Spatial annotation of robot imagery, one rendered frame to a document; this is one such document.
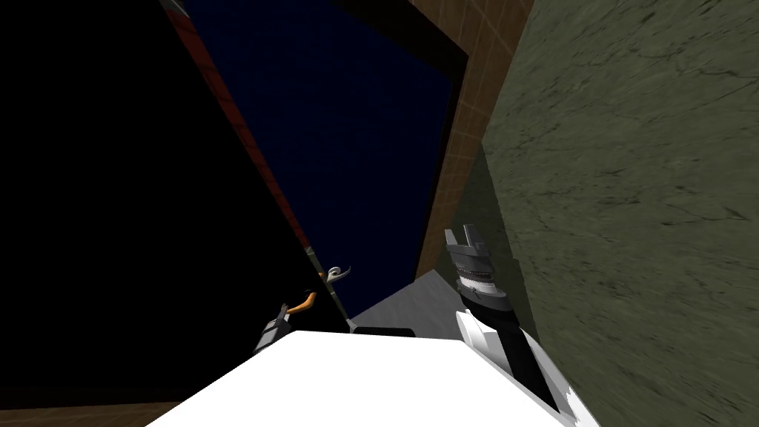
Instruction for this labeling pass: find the orange door handle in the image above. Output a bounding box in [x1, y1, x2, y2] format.
[286, 290, 318, 316]

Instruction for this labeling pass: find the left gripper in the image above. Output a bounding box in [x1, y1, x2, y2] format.
[271, 303, 293, 333]

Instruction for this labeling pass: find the silver door handle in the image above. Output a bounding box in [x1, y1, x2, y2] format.
[319, 265, 353, 285]

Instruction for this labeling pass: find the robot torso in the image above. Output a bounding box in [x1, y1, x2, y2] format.
[145, 325, 587, 427]

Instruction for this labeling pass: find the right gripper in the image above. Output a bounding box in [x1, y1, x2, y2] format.
[444, 223, 493, 271]

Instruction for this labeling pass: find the black door leaf red edge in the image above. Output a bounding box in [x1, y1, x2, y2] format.
[0, 0, 352, 411]

